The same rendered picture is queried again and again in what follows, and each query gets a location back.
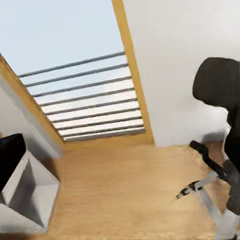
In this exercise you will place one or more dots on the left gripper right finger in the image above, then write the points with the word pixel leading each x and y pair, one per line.
pixel 232 149

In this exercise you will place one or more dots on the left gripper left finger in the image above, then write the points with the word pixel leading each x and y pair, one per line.
pixel 12 150

